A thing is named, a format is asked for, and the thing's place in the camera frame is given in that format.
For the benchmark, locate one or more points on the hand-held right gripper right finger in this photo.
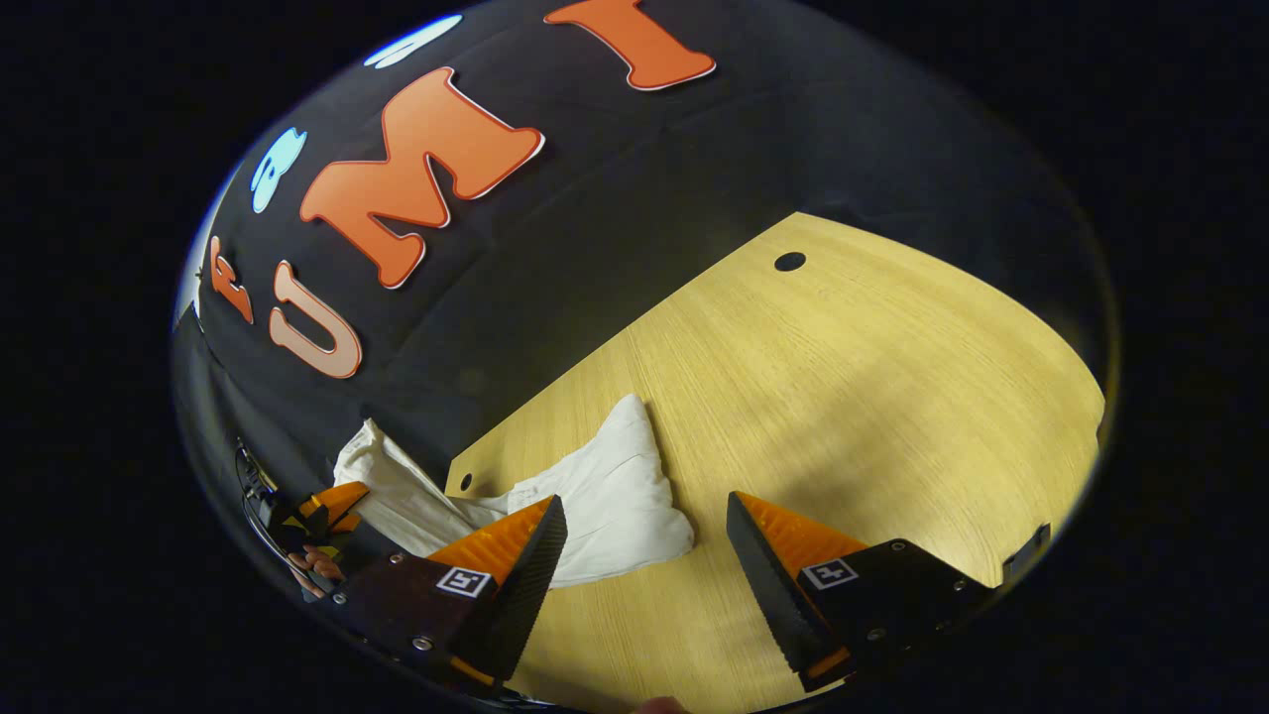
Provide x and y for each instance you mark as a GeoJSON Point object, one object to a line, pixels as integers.
{"type": "Point", "coordinates": [768, 595]}

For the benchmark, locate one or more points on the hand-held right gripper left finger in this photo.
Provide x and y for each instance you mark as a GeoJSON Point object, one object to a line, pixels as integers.
{"type": "Point", "coordinates": [525, 595]}

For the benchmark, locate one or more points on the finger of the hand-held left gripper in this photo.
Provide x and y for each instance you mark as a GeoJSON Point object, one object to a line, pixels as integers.
{"type": "Point", "coordinates": [339, 499]}

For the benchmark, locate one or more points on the white jeans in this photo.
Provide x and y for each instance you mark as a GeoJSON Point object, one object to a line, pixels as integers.
{"type": "Point", "coordinates": [615, 496]}

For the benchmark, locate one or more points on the black backdrop cloth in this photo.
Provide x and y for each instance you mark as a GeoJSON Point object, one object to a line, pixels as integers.
{"type": "Point", "coordinates": [595, 198]}

